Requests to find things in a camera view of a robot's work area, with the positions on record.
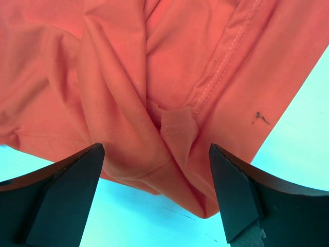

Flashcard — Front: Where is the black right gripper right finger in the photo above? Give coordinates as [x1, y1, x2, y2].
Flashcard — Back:
[209, 144, 328, 247]

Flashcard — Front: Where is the orange t-shirt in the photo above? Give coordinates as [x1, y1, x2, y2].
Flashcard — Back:
[1, 1, 328, 219]

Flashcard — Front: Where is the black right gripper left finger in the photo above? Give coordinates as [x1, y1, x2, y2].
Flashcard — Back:
[1, 143, 104, 246]

